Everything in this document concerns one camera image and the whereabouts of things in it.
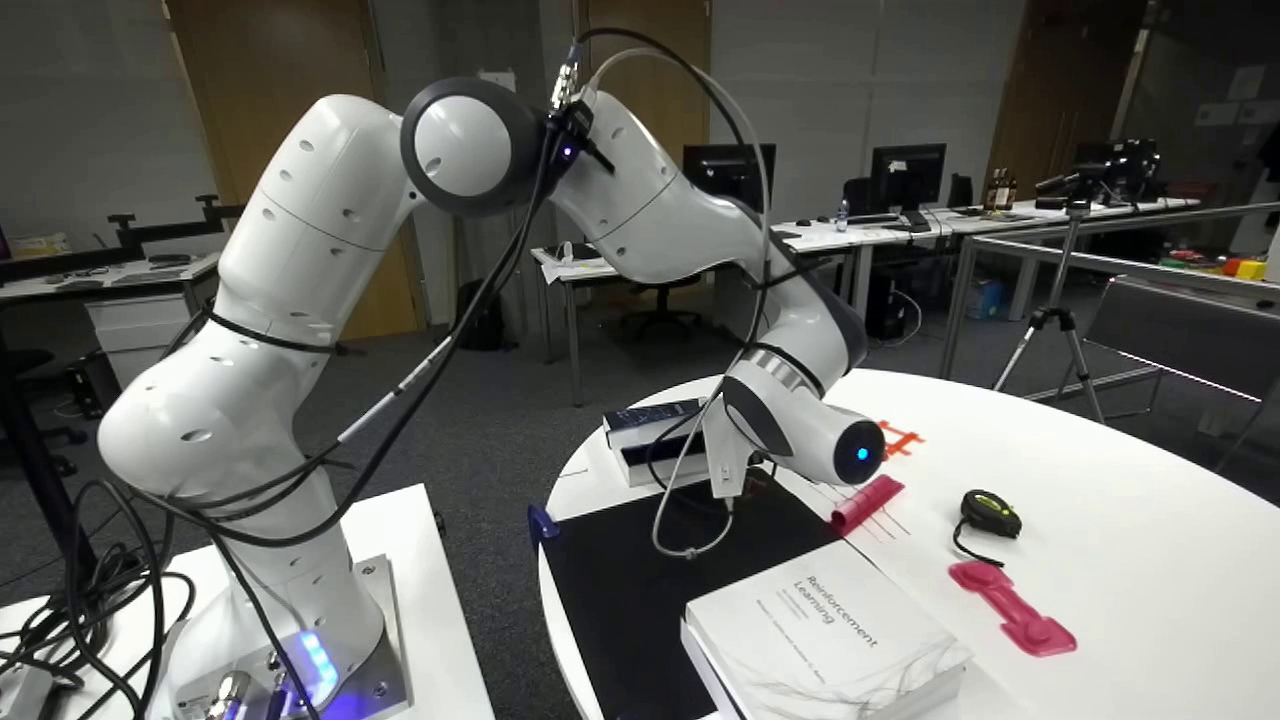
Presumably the black camera tripod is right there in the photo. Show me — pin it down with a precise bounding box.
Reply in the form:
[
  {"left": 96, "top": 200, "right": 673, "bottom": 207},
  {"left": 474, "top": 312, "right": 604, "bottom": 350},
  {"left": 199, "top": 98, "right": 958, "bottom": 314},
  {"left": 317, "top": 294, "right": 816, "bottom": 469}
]
[{"left": 993, "top": 217, "right": 1113, "bottom": 425}]

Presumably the black mat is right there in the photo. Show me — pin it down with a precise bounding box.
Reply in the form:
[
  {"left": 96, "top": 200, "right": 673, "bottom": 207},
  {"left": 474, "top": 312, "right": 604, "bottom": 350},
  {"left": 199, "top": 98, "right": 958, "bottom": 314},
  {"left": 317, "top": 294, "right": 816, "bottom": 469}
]
[{"left": 543, "top": 475, "right": 833, "bottom": 720}]

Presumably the black computer monitor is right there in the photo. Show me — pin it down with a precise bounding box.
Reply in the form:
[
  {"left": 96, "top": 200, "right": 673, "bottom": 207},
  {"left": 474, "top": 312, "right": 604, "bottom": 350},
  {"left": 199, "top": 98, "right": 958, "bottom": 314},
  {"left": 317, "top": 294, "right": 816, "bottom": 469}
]
[
  {"left": 684, "top": 142, "right": 777, "bottom": 210},
  {"left": 871, "top": 142, "right": 950, "bottom": 207}
]

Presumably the blue book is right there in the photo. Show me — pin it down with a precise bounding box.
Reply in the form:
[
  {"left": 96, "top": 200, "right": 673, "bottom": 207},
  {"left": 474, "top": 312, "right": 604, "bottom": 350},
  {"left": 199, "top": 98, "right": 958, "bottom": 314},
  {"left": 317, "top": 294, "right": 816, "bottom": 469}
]
[{"left": 604, "top": 400, "right": 699, "bottom": 450}]

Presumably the red and orange plastic part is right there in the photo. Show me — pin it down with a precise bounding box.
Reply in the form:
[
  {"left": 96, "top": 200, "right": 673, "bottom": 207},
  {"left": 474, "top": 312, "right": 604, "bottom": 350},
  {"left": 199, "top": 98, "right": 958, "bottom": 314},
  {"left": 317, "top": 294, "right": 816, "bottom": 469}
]
[{"left": 879, "top": 420, "right": 926, "bottom": 458}]

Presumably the black and yellow tape measure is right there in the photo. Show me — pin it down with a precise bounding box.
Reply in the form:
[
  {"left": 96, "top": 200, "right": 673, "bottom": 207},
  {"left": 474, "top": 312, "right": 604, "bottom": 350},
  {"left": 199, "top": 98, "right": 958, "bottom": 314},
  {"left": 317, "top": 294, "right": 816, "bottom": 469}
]
[{"left": 952, "top": 487, "right": 1026, "bottom": 553}]

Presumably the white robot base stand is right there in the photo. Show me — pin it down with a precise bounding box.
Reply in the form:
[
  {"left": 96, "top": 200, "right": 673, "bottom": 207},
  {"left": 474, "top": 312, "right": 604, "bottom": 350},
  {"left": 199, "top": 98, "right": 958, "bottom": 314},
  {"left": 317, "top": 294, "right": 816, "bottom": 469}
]
[{"left": 0, "top": 485, "right": 495, "bottom": 720}]

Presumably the pink flat plastic part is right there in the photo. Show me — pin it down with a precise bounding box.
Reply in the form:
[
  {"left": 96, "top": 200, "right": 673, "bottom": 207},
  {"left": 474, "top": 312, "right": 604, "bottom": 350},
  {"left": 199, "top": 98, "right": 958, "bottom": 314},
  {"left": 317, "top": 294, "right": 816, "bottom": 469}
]
[{"left": 950, "top": 561, "right": 1076, "bottom": 654}]

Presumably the dark navy book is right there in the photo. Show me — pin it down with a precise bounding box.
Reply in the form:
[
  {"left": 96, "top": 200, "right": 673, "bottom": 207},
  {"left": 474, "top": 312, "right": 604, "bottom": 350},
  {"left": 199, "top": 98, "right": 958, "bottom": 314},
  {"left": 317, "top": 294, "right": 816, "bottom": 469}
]
[{"left": 622, "top": 434, "right": 705, "bottom": 469}]

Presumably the white round table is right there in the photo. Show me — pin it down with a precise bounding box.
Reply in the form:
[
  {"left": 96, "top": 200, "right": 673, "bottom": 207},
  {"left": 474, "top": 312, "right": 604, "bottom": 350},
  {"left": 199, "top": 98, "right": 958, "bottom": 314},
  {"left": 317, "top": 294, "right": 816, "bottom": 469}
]
[{"left": 538, "top": 365, "right": 1280, "bottom": 720}]

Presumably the red plastic strip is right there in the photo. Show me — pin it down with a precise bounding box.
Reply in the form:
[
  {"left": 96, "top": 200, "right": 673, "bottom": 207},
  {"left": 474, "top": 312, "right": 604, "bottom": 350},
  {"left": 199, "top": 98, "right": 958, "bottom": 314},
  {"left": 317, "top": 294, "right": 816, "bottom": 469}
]
[{"left": 830, "top": 475, "right": 903, "bottom": 537}]

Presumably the blue clamp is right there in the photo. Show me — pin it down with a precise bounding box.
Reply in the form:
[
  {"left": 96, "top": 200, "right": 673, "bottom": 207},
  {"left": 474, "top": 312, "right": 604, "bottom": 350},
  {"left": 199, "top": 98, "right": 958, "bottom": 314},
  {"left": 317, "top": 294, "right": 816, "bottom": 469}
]
[{"left": 526, "top": 502, "right": 560, "bottom": 545}]

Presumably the left black computer monitor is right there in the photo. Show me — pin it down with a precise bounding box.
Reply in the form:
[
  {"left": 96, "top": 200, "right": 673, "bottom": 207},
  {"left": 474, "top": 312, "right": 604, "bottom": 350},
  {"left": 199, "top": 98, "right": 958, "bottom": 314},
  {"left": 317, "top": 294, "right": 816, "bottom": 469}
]
[{"left": 684, "top": 142, "right": 777, "bottom": 210}]

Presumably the white office desk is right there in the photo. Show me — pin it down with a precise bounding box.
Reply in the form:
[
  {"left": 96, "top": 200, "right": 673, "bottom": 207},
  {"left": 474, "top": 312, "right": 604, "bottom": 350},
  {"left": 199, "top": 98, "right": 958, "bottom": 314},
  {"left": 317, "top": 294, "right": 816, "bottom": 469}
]
[{"left": 532, "top": 197, "right": 1206, "bottom": 361}]

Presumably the right black computer monitor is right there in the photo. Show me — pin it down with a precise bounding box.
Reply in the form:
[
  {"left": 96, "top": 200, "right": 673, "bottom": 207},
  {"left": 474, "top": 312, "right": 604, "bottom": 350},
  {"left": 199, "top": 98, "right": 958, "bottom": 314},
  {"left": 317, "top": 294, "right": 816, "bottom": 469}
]
[{"left": 871, "top": 142, "right": 950, "bottom": 207}]

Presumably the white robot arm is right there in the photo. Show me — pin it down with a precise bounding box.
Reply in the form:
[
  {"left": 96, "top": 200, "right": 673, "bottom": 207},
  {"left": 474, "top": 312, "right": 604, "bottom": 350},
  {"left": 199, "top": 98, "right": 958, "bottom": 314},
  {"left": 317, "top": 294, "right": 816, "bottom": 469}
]
[{"left": 96, "top": 74, "right": 885, "bottom": 716}]

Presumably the white reinforcement learning book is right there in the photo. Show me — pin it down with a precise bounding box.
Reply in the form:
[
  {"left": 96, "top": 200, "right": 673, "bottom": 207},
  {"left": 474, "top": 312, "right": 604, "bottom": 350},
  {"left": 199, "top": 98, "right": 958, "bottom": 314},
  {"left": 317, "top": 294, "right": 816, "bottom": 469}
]
[{"left": 679, "top": 541, "right": 972, "bottom": 720}]

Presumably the black robot cables bundle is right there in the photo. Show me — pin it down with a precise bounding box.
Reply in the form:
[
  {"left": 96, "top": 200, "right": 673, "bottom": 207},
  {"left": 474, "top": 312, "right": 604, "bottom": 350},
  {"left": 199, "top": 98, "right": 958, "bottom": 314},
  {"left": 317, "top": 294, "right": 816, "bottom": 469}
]
[{"left": 0, "top": 475, "right": 205, "bottom": 720}]

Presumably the metal frame railing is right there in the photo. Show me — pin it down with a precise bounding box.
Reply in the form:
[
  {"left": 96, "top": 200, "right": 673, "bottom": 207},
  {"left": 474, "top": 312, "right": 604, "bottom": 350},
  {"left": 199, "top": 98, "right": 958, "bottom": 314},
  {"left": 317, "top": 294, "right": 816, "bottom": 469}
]
[{"left": 961, "top": 202, "right": 1280, "bottom": 403}]

